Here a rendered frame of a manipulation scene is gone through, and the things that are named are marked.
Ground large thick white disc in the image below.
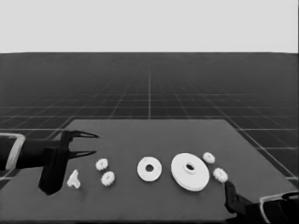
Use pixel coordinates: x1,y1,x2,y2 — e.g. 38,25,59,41
170,152,211,192

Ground small white toothed gear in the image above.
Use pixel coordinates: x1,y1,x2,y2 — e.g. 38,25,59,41
94,158,109,172
100,171,116,187
212,167,229,184
202,151,216,164

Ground white round carrier with pins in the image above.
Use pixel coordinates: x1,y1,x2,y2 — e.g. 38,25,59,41
136,156,163,182

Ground small white T-shaped piece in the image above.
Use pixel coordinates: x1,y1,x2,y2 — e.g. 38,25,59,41
66,169,81,189

